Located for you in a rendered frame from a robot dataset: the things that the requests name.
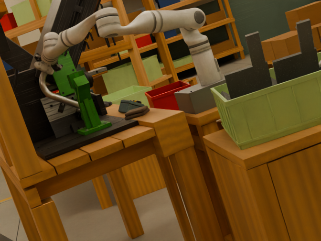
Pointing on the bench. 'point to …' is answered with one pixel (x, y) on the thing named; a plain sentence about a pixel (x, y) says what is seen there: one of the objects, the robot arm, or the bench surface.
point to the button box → (124, 107)
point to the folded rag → (136, 112)
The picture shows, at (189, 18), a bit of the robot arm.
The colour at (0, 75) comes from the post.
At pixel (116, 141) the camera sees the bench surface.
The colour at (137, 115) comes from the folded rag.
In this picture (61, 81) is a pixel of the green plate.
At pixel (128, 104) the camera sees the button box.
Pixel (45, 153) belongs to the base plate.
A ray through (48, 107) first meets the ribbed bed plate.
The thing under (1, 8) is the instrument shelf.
